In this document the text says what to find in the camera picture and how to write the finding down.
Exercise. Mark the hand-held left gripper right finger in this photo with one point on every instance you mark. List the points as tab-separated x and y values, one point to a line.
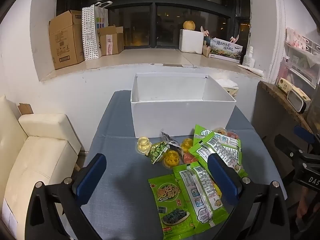
222	177

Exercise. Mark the white plastic bottle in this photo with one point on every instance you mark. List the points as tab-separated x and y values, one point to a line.
248	58

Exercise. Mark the pink jelly cup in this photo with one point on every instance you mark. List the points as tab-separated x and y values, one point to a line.
190	158

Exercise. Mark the orange jelly cup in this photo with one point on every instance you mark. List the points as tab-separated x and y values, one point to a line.
187	145

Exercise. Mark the printed gift box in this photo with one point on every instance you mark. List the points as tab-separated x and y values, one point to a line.
225	48

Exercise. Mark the small open cardboard box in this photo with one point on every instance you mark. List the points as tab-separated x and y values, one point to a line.
111	41

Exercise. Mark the cream leather sofa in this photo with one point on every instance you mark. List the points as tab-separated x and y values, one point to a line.
37	155

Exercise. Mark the small silver black packet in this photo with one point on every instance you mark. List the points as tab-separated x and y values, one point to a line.
170	140

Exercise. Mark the yellow pomelo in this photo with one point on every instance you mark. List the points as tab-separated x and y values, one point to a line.
189	25

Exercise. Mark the cardboard piece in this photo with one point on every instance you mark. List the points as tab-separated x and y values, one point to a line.
25	108

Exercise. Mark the green seaweed packet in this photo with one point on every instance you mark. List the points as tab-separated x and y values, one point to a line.
197	195
201	132
220	147

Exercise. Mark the blue tablecloth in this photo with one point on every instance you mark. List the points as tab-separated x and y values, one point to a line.
120	160

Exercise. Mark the tissue pack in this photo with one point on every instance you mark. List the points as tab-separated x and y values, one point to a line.
228	86

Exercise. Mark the dark side table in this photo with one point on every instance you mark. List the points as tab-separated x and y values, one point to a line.
270	110

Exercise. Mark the beige device on counter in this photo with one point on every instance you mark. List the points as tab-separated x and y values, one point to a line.
291	87

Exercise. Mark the polka-dot paper bag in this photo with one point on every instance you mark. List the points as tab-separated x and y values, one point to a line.
91	32

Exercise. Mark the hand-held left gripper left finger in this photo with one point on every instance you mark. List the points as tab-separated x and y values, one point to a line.
91	177

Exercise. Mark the white foam box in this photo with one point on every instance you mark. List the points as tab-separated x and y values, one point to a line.
191	42

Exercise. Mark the white black device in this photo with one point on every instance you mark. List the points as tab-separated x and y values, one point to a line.
296	101

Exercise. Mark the green seaweed packet picture side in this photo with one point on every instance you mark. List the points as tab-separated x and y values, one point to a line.
167	205

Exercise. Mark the pale yellow jelly cup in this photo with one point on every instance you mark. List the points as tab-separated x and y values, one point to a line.
143	145

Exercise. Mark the green triangular snack packet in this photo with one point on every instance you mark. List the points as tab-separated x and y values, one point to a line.
158	152

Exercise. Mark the clear storage drawer unit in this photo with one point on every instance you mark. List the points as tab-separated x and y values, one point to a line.
300	67

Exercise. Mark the red jelly cup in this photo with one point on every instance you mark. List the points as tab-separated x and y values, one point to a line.
233	134

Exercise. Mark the rolled white paper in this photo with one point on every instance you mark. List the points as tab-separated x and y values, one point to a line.
251	70

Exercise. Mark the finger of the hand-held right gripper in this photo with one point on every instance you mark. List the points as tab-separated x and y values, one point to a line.
301	131
287	146

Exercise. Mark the large cardboard box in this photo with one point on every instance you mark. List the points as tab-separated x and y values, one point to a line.
66	41

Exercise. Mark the pink plastic item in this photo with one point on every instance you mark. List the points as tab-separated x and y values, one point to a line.
235	38
205	32

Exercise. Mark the black window frame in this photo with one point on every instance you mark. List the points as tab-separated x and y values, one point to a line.
153	17

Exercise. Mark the white cardboard box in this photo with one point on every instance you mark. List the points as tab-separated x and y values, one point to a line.
180	117

